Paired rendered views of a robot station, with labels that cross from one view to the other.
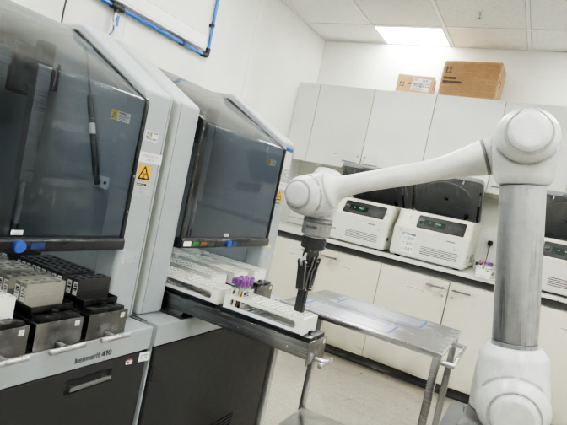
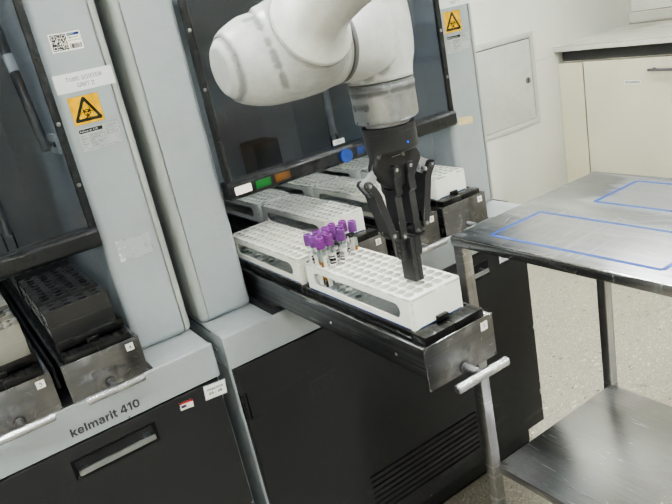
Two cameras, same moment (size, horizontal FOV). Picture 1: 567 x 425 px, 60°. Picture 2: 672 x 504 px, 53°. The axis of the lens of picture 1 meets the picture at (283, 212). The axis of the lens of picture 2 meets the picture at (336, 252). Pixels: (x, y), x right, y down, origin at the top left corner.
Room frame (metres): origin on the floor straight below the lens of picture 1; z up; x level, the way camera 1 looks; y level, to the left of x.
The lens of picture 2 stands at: (0.66, -0.52, 1.26)
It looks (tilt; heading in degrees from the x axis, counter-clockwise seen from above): 19 degrees down; 32
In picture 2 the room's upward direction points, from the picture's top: 12 degrees counter-clockwise
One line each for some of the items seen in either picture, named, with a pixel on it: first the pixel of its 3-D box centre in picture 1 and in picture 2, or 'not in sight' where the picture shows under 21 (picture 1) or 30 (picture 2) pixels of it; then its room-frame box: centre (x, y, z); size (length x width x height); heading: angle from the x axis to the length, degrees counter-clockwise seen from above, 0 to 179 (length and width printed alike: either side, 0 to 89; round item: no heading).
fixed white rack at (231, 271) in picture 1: (211, 270); (363, 199); (2.03, 0.25, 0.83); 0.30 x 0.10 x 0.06; 63
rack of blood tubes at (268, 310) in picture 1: (268, 312); (378, 285); (1.55, -0.02, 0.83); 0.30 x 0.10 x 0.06; 63
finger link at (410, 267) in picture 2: (300, 300); (408, 257); (1.50, -0.11, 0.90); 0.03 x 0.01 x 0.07; 62
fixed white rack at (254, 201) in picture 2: not in sight; (250, 203); (2.04, 0.60, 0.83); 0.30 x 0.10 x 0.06; 63
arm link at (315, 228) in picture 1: (316, 228); (384, 102); (1.50, -0.11, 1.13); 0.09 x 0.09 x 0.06
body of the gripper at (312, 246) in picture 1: (311, 250); (393, 154); (1.50, -0.11, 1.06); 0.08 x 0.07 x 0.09; 152
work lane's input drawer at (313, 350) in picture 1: (230, 316); (338, 296); (1.61, 0.10, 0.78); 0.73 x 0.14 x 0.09; 63
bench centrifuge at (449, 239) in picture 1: (441, 217); not in sight; (3.86, -1.22, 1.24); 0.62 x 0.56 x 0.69; 153
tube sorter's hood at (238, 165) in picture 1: (195, 158); (267, 19); (2.03, 0.40, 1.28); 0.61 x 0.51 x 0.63; 153
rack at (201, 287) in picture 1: (191, 285); (284, 252); (1.69, 0.26, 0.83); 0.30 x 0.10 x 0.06; 63
